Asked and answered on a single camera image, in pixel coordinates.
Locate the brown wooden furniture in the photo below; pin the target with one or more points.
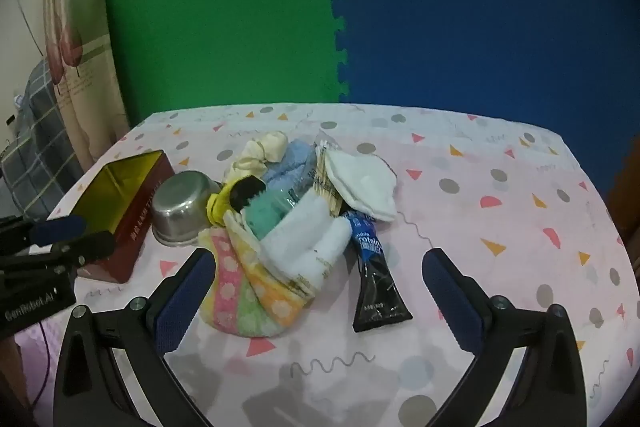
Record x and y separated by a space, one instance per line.
625 217

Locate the stainless steel bowl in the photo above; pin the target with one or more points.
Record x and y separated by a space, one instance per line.
180 212

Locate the teal fluffy scrunchie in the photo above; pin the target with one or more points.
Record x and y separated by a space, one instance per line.
267 214

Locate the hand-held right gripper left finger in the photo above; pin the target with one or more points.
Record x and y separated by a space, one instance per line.
182 302

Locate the pink patterned tablecloth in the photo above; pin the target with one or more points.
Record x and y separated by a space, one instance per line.
500 232

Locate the blue foam mat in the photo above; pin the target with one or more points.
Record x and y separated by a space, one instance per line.
475 7

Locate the black tube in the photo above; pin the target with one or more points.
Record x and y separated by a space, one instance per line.
375 297

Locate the cream knotted sock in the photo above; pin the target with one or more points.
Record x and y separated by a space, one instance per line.
260 152

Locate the bag of cotton swabs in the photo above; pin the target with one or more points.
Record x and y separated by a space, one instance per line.
325 187

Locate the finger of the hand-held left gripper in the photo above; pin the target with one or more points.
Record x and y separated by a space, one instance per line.
57 229
85 247

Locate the colourful dotted towel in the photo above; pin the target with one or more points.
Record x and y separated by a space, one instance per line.
235 297

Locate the lilac cloth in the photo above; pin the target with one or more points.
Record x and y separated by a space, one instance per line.
35 342

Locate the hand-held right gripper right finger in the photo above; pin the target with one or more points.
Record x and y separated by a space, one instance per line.
450 292

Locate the green foam mat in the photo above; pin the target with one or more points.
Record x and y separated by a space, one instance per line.
215 7

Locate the yellow and black object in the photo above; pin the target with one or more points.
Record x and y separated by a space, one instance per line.
235 197

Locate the light blue fluffy towel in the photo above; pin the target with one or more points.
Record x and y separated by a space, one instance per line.
295 162

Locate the red tin box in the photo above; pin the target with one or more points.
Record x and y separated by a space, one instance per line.
132 227

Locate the white cloth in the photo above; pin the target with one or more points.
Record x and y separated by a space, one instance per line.
360 187

